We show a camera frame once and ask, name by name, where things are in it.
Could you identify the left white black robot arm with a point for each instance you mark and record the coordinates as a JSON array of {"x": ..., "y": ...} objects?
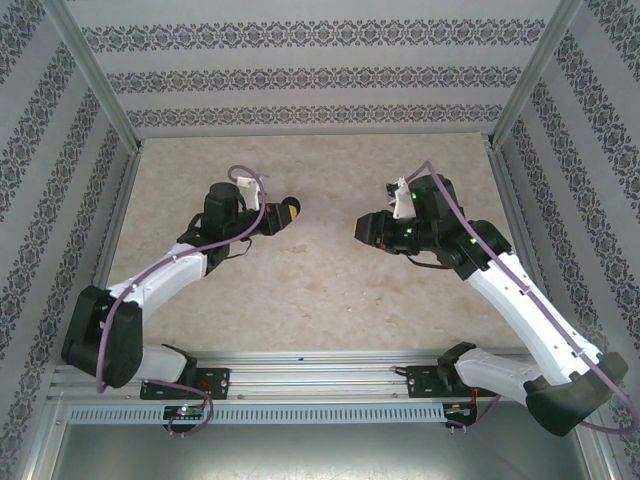
[{"x": 165, "y": 270}]

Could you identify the aluminium frame post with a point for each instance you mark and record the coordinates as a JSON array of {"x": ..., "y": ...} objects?
[
  {"x": 531, "y": 80},
  {"x": 102, "y": 80}
]

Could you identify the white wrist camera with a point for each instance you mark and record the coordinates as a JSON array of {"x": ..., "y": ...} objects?
[
  {"x": 250, "y": 192},
  {"x": 402, "y": 200}
]

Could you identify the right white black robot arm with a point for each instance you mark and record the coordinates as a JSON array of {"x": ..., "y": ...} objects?
[{"x": 525, "y": 310}]

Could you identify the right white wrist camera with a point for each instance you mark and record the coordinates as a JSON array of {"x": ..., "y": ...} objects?
[{"x": 402, "y": 200}]

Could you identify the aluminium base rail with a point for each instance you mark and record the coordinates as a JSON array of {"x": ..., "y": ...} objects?
[{"x": 320, "y": 375}]

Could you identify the aluminium side rail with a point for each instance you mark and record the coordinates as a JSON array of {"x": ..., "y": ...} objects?
[
  {"x": 510, "y": 200},
  {"x": 121, "y": 200}
]

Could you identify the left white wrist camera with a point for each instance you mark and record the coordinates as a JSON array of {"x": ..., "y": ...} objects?
[{"x": 250, "y": 192}]

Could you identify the grey metal sheet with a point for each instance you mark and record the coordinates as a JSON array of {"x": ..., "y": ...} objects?
[{"x": 320, "y": 450}]

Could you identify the small circuit board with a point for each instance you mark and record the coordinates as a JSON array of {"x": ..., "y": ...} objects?
[
  {"x": 460, "y": 410},
  {"x": 185, "y": 411}
]

